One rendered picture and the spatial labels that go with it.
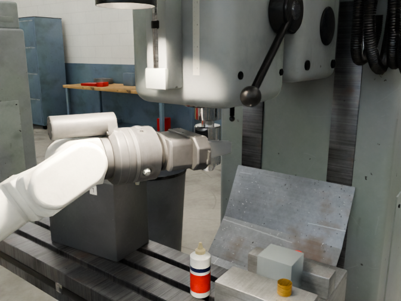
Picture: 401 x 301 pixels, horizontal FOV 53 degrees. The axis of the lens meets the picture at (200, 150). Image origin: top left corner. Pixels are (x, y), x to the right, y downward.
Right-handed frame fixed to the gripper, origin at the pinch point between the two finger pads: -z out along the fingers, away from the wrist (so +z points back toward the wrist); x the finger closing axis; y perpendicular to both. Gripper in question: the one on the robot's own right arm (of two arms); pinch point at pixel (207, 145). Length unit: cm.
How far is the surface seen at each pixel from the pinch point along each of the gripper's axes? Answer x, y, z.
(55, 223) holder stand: 39, 25, 19
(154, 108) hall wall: 537, 70, -239
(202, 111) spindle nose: -1.4, -6.4, 2.0
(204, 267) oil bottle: 0.1, 23.8, 0.0
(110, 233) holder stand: 23.2, 23.6, 10.7
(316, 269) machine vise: -16.6, 19.3, -11.6
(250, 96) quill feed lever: -15.4, -10.2, 3.0
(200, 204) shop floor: 246, 122, -150
